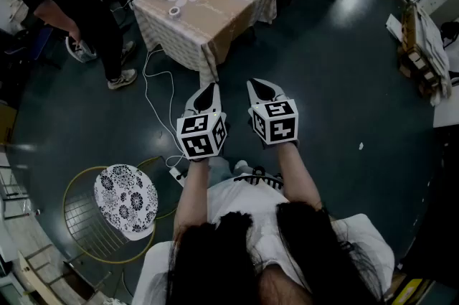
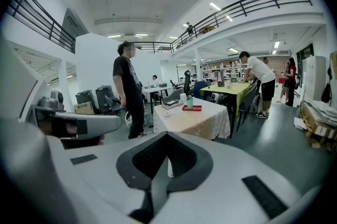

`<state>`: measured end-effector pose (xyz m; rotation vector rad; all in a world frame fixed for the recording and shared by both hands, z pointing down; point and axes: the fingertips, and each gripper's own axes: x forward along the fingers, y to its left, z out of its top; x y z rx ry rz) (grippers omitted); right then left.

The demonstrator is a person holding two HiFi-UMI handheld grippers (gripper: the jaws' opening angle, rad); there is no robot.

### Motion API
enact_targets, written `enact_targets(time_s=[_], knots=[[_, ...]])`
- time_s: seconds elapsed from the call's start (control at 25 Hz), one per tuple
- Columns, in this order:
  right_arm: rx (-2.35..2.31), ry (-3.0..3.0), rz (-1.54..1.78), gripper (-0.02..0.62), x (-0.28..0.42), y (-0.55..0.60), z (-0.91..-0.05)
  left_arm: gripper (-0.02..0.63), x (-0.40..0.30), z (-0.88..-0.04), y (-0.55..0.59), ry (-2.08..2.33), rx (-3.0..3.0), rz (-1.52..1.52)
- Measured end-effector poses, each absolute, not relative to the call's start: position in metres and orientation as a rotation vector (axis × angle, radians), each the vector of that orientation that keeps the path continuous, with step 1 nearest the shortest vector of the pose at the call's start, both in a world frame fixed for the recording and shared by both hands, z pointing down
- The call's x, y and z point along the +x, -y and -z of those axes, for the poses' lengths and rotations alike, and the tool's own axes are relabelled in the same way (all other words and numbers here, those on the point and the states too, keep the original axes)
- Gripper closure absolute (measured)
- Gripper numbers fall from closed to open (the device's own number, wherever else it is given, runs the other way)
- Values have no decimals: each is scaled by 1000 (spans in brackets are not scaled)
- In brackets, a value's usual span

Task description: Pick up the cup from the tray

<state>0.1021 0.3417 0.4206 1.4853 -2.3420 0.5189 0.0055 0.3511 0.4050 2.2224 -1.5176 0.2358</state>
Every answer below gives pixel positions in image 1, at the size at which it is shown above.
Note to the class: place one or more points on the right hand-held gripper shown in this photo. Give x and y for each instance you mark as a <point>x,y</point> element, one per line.
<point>276,120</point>

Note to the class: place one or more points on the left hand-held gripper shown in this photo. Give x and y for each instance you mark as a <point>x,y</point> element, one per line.
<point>201,124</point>

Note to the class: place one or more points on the person's left forearm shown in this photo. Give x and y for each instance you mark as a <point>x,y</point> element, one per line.
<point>190,196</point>

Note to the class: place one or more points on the person's right forearm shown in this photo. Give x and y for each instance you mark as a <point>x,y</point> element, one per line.
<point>297,178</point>

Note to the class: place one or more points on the person's legs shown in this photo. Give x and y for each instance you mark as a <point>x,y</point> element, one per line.
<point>218,171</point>

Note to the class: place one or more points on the white power strip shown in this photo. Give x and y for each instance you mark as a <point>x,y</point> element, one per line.
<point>176,174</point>

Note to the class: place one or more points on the black hair claw clip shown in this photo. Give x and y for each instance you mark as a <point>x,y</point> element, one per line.
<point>258,181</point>

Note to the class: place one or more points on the person's white shirt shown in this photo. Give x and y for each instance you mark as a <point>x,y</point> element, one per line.
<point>244,199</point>

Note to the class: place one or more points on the table with checked tablecloth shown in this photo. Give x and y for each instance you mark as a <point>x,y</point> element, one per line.
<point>215,20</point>

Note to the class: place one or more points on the floral seat cushion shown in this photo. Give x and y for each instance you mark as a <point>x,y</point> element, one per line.
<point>125,199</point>

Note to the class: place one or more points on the white tape roll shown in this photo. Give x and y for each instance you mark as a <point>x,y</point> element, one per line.
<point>170,13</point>

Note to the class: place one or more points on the light grey bag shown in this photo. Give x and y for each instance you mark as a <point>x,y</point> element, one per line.
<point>84,54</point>

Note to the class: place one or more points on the white table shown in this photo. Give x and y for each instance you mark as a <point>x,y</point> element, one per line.
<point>444,110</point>

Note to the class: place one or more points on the cardboard and white sheet stack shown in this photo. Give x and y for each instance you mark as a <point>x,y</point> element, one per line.
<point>430,38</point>

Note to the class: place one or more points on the wooden frame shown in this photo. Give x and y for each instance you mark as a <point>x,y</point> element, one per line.
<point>43,282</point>

